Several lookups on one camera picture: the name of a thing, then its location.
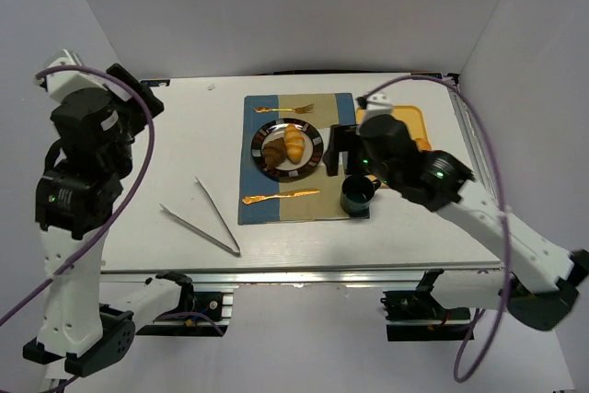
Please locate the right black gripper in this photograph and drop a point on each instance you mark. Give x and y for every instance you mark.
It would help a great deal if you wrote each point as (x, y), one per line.
(347, 146)

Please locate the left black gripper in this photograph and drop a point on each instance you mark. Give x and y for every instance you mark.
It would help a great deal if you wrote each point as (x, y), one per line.
(139, 101)

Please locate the golden striped bread roll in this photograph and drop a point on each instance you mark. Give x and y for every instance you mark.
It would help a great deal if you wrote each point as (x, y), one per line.
(294, 142)

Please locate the brown chocolate croissant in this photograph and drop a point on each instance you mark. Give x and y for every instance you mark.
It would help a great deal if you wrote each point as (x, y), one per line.
(274, 153)

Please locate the silver metal tongs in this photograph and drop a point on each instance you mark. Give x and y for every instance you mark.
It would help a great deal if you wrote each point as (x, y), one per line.
(205, 220)

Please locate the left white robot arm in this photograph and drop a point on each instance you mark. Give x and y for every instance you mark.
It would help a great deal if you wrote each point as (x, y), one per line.
(78, 197)

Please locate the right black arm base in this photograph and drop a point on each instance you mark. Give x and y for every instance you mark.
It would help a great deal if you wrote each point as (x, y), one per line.
(415, 316)

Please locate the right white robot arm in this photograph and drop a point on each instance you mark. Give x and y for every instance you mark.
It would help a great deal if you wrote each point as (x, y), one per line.
(538, 284)

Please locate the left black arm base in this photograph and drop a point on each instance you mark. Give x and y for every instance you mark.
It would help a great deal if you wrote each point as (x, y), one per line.
(199, 313)

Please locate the left blue corner label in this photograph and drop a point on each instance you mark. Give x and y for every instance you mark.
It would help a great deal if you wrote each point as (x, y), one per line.
(156, 82)

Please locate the blue corner label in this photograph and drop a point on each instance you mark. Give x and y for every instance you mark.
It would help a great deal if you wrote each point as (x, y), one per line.
(432, 75)
(156, 82)

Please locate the dark green mug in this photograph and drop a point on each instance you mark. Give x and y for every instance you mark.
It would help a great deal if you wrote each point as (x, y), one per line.
(357, 192)

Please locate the gold fork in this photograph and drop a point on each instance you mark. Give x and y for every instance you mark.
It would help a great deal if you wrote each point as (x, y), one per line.
(297, 110)

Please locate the striped rim ceramic plate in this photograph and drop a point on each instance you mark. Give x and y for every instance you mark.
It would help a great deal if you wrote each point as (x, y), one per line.
(287, 171)

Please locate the yellow plastic tray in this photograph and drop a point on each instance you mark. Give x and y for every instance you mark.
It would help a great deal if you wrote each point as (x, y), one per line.
(414, 121)

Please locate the small round bun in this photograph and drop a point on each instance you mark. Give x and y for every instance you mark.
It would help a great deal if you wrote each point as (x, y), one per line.
(423, 144)

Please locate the blue and tan placemat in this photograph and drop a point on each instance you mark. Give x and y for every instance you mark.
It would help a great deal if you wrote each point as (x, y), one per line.
(329, 109)

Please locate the right blue corner label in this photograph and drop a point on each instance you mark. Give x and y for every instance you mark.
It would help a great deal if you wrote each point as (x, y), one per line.
(432, 75)

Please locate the gold knife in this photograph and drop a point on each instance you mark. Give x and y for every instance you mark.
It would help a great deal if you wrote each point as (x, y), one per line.
(248, 200)

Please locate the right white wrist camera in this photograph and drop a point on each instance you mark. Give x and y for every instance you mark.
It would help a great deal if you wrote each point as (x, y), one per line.
(372, 106)

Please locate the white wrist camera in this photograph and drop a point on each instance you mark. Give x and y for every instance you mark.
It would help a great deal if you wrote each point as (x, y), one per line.
(372, 106)
(61, 84)

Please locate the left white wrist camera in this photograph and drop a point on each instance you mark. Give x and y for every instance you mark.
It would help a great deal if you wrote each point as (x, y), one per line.
(61, 84)

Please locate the aluminium table frame rail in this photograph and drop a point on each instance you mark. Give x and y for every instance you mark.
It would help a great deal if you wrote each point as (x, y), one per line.
(359, 276)

